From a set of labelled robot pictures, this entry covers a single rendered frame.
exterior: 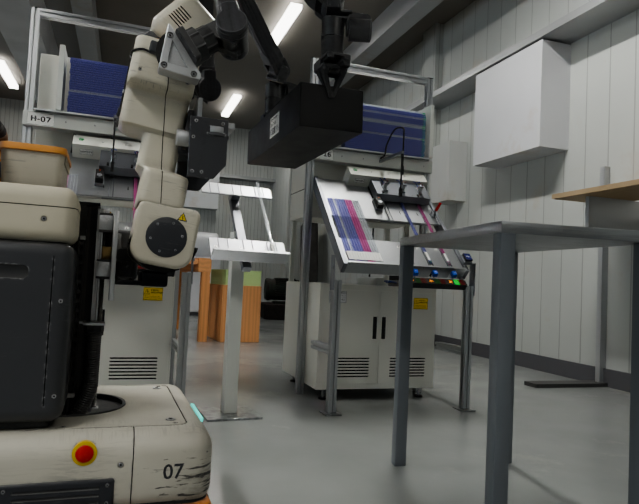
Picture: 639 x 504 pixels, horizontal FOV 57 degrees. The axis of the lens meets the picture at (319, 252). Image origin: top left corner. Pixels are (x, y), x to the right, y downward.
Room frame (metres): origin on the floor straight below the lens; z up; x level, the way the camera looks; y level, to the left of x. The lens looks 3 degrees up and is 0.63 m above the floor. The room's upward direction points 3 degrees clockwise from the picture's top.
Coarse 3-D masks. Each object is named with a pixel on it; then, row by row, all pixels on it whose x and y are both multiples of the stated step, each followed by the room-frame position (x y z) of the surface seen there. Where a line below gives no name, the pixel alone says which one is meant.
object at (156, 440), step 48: (0, 432) 1.26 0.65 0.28; (48, 432) 1.28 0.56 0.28; (96, 432) 1.31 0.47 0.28; (144, 432) 1.34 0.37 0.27; (192, 432) 1.37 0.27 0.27; (0, 480) 1.22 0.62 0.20; (48, 480) 1.25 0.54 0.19; (96, 480) 1.28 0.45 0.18; (144, 480) 1.32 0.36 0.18; (192, 480) 1.35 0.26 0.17
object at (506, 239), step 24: (408, 240) 2.04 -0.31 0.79; (432, 240) 1.84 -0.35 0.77; (456, 240) 1.74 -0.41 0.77; (480, 240) 1.70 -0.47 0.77; (504, 240) 1.44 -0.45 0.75; (528, 240) 1.62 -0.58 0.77; (552, 240) 1.59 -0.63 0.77; (576, 240) 1.55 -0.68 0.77; (600, 240) 1.52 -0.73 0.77; (624, 240) 1.51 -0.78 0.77; (408, 264) 2.08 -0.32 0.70; (504, 264) 1.44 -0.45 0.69; (408, 288) 2.08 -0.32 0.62; (504, 288) 1.44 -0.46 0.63; (408, 312) 2.08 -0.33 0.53; (504, 312) 1.44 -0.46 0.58; (408, 336) 2.08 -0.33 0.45; (504, 336) 1.44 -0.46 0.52; (408, 360) 2.08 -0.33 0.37; (504, 360) 1.44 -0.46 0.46; (408, 384) 2.09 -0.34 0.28; (504, 384) 1.44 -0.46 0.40; (504, 408) 1.44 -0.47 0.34; (504, 432) 1.44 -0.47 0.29; (504, 456) 1.44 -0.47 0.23; (504, 480) 1.44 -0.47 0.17
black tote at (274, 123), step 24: (288, 96) 1.55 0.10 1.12; (312, 96) 1.46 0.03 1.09; (336, 96) 1.48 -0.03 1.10; (360, 96) 1.50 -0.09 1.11; (264, 120) 1.78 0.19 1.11; (288, 120) 1.54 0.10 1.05; (312, 120) 1.46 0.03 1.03; (336, 120) 1.48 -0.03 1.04; (360, 120) 1.51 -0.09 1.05; (264, 144) 1.77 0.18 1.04; (288, 144) 1.66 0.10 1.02; (312, 144) 1.65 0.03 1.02; (336, 144) 1.65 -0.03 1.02
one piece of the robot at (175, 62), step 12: (168, 24) 1.38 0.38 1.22; (168, 36) 1.38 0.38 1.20; (168, 48) 1.38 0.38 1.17; (180, 48) 1.39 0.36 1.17; (168, 60) 1.38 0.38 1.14; (180, 60) 1.39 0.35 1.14; (192, 60) 1.40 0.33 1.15; (168, 72) 1.39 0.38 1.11; (180, 72) 1.39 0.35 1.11; (192, 72) 1.40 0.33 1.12; (192, 84) 1.45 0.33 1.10
